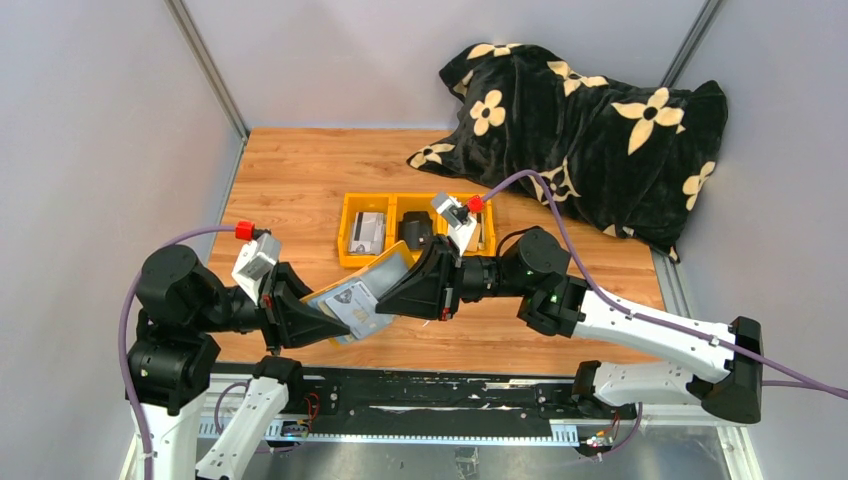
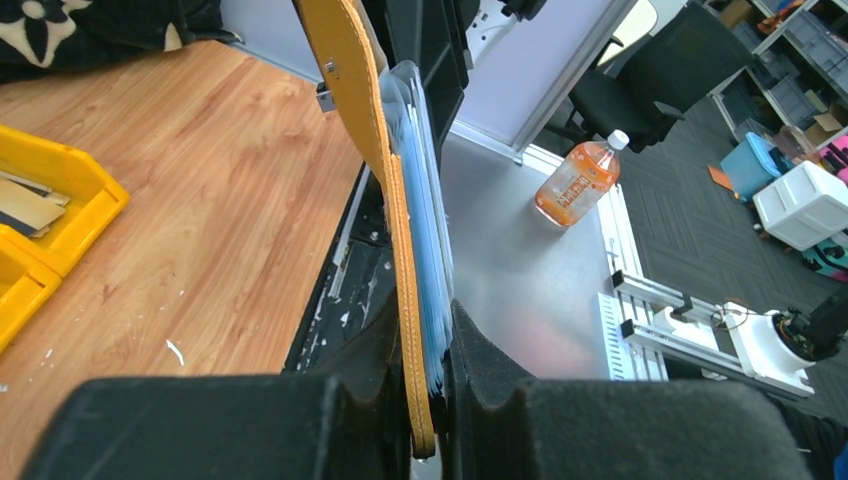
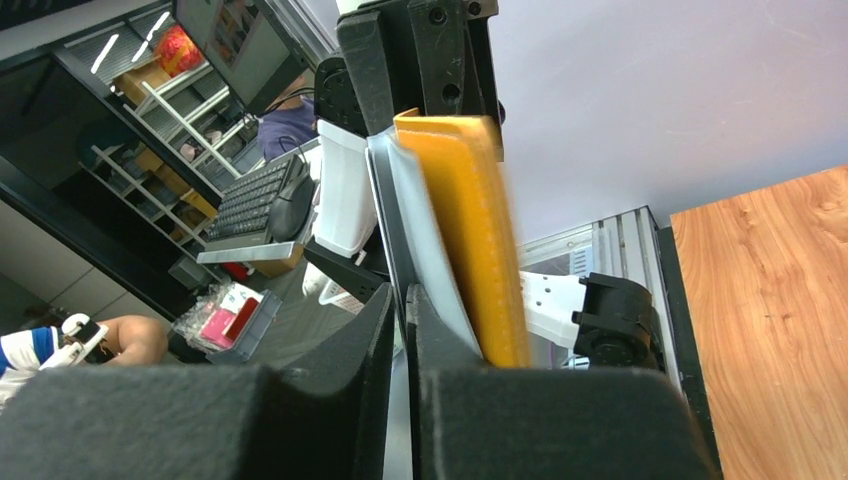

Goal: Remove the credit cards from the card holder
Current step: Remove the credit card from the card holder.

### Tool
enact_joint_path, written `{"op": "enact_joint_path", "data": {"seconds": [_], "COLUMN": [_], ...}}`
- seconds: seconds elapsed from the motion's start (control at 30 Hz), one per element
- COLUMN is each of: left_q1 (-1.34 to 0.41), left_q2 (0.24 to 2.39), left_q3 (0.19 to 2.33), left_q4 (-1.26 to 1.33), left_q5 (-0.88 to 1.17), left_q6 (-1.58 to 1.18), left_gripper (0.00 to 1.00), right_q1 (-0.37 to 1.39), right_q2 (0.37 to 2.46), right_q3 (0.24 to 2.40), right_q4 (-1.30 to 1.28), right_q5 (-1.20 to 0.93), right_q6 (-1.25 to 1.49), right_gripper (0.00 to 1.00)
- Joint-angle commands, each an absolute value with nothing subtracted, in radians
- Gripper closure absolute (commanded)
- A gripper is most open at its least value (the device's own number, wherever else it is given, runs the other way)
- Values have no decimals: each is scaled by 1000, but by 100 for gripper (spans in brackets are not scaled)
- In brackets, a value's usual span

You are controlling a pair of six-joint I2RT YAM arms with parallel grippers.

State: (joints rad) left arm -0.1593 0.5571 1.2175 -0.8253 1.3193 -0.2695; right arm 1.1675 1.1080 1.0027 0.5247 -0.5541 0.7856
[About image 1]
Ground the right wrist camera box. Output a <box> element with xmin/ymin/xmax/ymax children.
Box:
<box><xmin>431</xmin><ymin>192</ymin><xmax>479</xmax><ymax>256</ymax></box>

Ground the yellow leather card holder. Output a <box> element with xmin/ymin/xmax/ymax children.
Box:
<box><xmin>303</xmin><ymin>241</ymin><xmax>415</xmax><ymax>345</ymax></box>

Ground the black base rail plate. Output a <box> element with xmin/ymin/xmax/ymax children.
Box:
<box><xmin>225</xmin><ymin>362</ymin><xmax>641</xmax><ymax>442</ymax></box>

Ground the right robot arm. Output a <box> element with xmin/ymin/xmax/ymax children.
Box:
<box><xmin>376</xmin><ymin>227</ymin><xmax>763</xmax><ymax>424</ymax></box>

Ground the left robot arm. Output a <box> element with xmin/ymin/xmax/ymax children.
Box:
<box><xmin>128</xmin><ymin>236</ymin><xmax>350</xmax><ymax>479</ymax></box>

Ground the silver credit card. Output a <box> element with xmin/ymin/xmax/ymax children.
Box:
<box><xmin>324</xmin><ymin>280</ymin><xmax>396</xmax><ymax>340</ymax></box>

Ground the yellow bin with silver cards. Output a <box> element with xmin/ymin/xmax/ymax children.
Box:
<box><xmin>337</xmin><ymin>193</ymin><xmax>397</xmax><ymax>268</ymax></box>

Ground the yellow bin with black cards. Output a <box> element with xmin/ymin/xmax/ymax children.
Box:
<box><xmin>392</xmin><ymin>192</ymin><xmax>445</xmax><ymax>258</ymax></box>

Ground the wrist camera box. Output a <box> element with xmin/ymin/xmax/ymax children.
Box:
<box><xmin>431</xmin><ymin>192</ymin><xmax>479</xmax><ymax>256</ymax></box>
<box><xmin>231</xmin><ymin>233</ymin><xmax>282</xmax><ymax>306</ymax></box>

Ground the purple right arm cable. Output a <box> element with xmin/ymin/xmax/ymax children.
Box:
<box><xmin>466</xmin><ymin>170</ymin><xmax>848</xmax><ymax>458</ymax></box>

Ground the silver card stack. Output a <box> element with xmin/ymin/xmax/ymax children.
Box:
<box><xmin>347</xmin><ymin>211</ymin><xmax>386</xmax><ymax>255</ymax></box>

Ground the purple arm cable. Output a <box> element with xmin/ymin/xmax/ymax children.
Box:
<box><xmin>466</xmin><ymin>170</ymin><xmax>848</xmax><ymax>458</ymax></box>
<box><xmin>117</xmin><ymin>221</ymin><xmax>256</xmax><ymax>480</ymax></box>

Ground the black floral fleece blanket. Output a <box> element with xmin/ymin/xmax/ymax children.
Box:
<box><xmin>408</xmin><ymin>43</ymin><xmax>728</xmax><ymax>261</ymax></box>

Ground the yellow bin with beige cards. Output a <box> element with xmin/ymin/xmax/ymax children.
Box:
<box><xmin>436</xmin><ymin>192</ymin><xmax>498</xmax><ymax>256</ymax></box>

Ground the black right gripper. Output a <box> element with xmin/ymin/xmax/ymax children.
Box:
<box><xmin>375</xmin><ymin>234</ymin><xmax>530</xmax><ymax>322</ymax></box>

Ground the aluminium frame rail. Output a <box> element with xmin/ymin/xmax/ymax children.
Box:
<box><xmin>164</xmin><ymin>0</ymin><xmax>250</xmax><ymax>144</ymax></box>

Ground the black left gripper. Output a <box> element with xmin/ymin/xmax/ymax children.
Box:
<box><xmin>194</xmin><ymin>255</ymin><xmax>352</xmax><ymax>350</ymax></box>

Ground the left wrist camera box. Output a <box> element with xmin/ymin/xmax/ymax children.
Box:
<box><xmin>231</xmin><ymin>233</ymin><xmax>282</xmax><ymax>306</ymax></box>

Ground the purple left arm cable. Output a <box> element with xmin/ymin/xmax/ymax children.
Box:
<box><xmin>117</xmin><ymin>221</ymin><xmax>256</xmax><ymax>480</ymax></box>

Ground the black card stack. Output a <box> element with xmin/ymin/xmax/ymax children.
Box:
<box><xmin>397</xmin><ymin>211</ymin><xmax>434</xmax><ymax>251</ymax></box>

